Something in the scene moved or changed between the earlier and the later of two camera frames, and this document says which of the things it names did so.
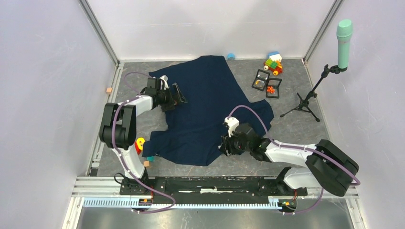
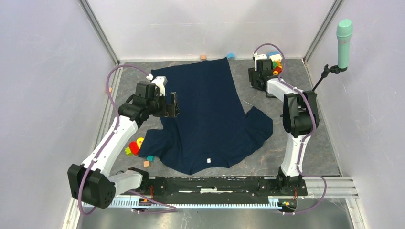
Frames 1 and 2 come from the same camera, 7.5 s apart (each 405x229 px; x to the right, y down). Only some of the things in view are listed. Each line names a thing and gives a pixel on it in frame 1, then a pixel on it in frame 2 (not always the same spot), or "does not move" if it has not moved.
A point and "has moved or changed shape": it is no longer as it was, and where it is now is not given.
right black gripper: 226,143 → 252,74
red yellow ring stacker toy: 139,145 does not move
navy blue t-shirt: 217,102 has moved or changed shape
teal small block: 150,159 does not move
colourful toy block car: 273,63 does not move
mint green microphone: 344,32 does not move
